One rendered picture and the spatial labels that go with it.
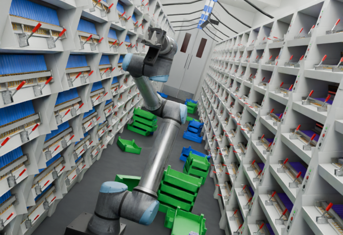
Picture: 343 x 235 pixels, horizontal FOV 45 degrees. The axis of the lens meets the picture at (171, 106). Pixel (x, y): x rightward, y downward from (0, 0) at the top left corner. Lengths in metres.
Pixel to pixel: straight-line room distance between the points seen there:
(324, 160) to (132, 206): 1.04
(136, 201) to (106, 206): 0.17
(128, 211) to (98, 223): 0.19
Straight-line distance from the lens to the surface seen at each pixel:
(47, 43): 1.63
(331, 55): 2.57
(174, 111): 2.44
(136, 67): 1.98
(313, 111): 2.14
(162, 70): 1.94
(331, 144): 1.88
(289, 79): 3.23
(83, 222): 2.52
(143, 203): 2.31
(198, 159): 4.58
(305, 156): 2.05
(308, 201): 1.91
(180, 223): 3.06
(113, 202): 2.34
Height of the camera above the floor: 1.21
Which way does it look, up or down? 7 degrees down
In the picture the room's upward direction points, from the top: 18 degrees clockwise
